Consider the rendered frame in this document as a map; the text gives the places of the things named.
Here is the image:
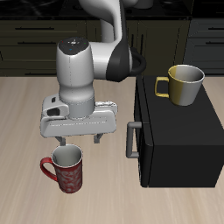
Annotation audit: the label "yellow and white mug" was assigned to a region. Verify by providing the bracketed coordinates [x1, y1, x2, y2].
[154, 64, 206, 107]

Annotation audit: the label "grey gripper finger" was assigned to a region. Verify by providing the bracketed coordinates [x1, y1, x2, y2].
[93, 132, 103, 144]
[55, 136, 67, 147]

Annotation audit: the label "black microwave oven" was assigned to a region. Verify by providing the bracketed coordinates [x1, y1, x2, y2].
[125, 74, 224, 188]

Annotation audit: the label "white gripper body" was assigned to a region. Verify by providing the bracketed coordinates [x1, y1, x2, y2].
[39, 101, 119, 139]

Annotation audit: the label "dark kitchen cupboards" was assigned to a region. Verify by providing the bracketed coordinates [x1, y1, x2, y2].
[0, 0, 224, 78]

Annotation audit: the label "red patterned mug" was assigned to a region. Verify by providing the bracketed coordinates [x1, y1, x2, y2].
[39, 143, 84, 194]

